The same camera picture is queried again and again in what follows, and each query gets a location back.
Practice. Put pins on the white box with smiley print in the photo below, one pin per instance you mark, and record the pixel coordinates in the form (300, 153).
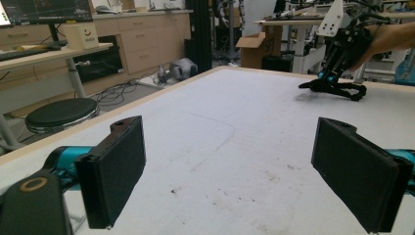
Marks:
(80, 36)

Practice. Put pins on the white foam mat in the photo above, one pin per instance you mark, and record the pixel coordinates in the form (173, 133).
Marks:
(244, 147)

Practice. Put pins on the black bow tie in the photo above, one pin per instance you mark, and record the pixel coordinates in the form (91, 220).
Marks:
(345, 91)

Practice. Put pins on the computer monitor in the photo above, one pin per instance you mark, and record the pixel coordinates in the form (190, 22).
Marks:
(45, 11)

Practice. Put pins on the wooden cabinet row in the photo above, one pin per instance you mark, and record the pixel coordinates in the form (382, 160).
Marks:
(147, 39)

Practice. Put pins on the cardboard box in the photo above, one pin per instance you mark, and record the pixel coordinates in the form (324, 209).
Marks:
(253, 49)

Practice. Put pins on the black keyboard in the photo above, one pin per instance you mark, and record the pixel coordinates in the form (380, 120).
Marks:
(19, 55)

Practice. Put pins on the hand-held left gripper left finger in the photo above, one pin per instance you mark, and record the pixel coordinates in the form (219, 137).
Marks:
(112, 169)

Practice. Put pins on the blue bin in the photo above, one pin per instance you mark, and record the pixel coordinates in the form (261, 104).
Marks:
(406, 71)

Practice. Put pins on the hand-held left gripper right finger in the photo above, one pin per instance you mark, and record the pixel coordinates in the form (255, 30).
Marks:
(355, 169)

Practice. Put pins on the white-legged desk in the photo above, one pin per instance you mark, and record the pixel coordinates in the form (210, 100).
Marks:
(75, 78)

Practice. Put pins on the white adjustable desk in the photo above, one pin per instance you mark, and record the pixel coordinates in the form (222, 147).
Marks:
(300, 39)

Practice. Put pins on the black round stool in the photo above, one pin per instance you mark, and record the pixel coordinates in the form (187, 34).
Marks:
(62, 112)

